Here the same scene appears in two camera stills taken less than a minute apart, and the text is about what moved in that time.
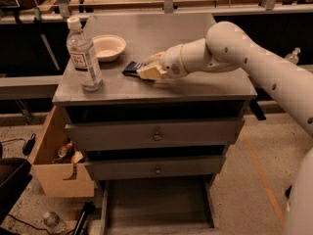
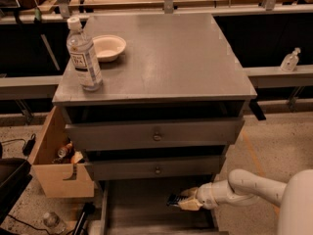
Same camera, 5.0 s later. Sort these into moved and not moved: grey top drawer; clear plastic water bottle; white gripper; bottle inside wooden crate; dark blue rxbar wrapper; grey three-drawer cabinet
Moved: white gripper; dark blue rxbar wrapper
Not moved: grey three-drawer cabinet; grey top drawer; clear plastic water bottle; bottle inside wooden crate
